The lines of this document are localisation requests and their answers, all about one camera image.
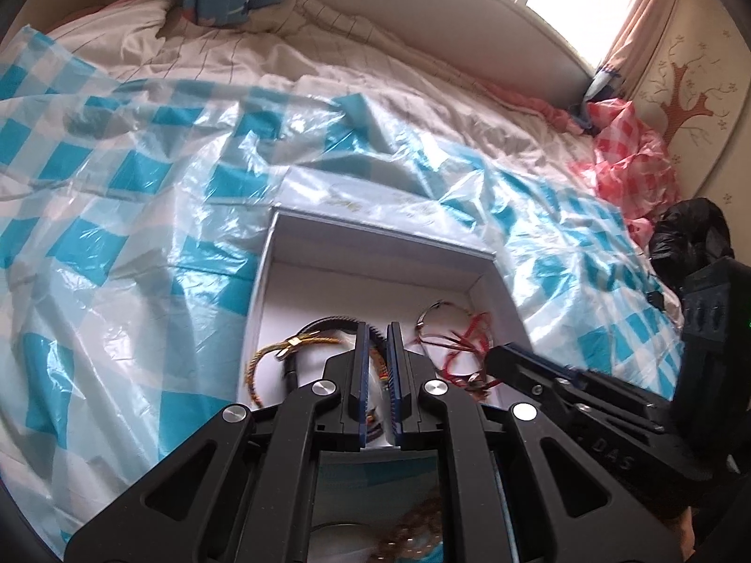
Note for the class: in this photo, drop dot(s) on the brown tree wall sticker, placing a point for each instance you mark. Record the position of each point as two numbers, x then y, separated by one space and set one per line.
683 105

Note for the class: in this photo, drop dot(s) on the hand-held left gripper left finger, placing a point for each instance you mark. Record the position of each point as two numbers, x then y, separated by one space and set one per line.
359 375

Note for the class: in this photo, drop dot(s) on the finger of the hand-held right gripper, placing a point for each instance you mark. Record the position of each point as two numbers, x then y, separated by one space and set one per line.
551 362
522 375

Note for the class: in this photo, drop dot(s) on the white striped duvet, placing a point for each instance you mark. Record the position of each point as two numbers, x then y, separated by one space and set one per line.
264 58

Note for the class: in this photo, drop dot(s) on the silver bangle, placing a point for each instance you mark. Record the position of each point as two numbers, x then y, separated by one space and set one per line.
437 303

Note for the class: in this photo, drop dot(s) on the white cardboard box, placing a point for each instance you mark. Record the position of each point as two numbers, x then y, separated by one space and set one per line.
352 270

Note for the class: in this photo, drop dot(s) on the pink checked plastic sheet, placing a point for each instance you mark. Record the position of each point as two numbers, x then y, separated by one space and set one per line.
622 141

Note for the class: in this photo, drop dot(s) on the pink blanket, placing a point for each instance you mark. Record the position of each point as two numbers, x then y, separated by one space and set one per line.
528 99

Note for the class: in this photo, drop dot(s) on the black plastic bag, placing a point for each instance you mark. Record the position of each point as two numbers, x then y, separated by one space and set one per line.
686 234

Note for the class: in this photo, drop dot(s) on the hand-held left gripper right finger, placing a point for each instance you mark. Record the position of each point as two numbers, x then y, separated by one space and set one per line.
396 375

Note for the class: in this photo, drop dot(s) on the beige curtain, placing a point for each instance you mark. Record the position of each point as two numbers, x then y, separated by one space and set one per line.
645 12

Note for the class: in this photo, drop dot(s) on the blue checked plastic sheet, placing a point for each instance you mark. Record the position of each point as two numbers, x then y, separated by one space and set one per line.
117 217

